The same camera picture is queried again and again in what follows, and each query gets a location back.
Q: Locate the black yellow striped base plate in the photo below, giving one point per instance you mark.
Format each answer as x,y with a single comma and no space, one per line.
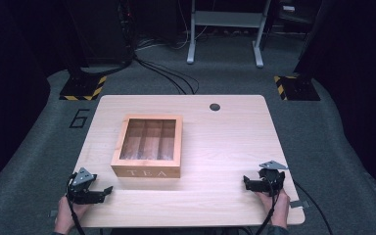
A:
83,88
298,88

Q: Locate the wooden tea box glass lid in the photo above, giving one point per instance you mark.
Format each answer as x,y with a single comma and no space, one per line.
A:
150,171

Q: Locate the dark round table grommet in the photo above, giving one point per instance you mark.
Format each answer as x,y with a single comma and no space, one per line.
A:
214,106

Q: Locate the white metal stand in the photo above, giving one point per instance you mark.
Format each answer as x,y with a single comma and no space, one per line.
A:
226,19

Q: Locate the person's left hand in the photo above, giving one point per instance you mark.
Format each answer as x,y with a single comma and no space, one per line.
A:
66,213

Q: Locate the person's right hand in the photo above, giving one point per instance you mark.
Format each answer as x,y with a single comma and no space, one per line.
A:
279,209

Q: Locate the dark cabinet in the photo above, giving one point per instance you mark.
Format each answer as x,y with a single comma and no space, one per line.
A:
101,29

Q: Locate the grey table bracket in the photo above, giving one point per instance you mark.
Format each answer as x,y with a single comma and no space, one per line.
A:
53,213
299,204

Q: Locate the dark curtain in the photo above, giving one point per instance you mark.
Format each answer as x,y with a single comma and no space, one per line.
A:
9,91
355,81

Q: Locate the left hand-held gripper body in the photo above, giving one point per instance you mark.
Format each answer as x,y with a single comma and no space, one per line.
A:
82,184

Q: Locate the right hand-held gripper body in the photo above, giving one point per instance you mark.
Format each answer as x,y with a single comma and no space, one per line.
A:
272,178

